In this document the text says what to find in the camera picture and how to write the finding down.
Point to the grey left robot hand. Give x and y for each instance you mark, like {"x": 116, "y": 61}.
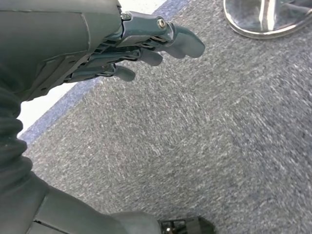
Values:
{"x": 48, "y": 38}

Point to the black robot left foot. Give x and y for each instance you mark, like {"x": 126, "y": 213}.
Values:
{"x": 189, "y": 226}

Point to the chrome barrier post with base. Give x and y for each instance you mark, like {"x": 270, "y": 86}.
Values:
{"x": 243, "y": 19}

